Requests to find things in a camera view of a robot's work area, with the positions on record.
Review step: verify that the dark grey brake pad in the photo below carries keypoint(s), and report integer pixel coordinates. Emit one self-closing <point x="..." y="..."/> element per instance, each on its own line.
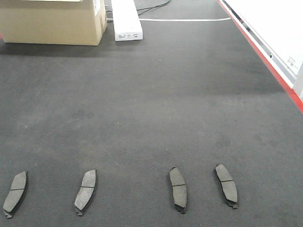
<point x="179" y="190"/>
<point x="16" y="194"/>
<point x="86" y="191"/>
<point x="227" y="185"/>

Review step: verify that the cardboard box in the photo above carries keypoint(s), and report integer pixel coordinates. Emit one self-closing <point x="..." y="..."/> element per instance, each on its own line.
<point x="68" y="22"/>

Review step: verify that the long white box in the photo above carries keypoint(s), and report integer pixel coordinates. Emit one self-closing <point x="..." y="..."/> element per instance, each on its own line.
<point x="127" y="26"/>

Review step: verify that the red conveyor frame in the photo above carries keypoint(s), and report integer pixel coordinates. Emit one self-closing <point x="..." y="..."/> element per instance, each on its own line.
<point x="272" y="67"/>

